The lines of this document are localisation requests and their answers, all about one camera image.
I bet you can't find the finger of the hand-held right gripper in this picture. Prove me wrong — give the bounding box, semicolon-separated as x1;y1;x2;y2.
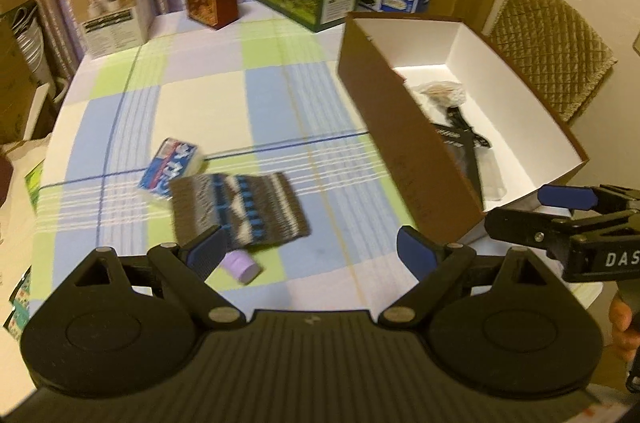
539;184;640;216
485;206;640;260

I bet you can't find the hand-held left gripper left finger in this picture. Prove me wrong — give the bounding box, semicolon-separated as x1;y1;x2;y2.
60;225;247;334

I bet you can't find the black shaver box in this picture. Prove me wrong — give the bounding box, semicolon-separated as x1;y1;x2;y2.
432;123;493;204

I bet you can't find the bag of white beads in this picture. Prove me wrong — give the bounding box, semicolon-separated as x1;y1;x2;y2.
412;80;468;106

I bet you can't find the brown cardboard box white inside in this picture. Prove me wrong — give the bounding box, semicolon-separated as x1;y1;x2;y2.
337;12;590;245

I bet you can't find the person's right hand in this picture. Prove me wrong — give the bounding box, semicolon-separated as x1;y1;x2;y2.
607;295;640;363

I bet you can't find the white product box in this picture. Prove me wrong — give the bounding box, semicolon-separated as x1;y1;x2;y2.
66;0;155;58

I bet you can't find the small purple cup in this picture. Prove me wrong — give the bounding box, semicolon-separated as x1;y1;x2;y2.
220;250;261;286

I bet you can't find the plain brown cardboard box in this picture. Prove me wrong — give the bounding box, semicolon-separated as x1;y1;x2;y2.
0;10;56;144

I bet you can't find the patterned knit sock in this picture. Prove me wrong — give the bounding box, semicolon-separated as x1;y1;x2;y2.
169;172;312;251

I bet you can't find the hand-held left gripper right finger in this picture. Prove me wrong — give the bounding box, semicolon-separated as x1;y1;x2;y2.
377;225;568;334

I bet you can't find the blue tissue packet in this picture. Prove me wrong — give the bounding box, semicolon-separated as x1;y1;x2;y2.
137;137;208;203

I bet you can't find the quilted chair back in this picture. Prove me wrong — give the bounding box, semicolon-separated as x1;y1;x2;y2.
487;0;618;124

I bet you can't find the green printed packet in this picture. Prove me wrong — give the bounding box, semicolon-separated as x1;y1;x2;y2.
2;265;33;334
24;158;46;209

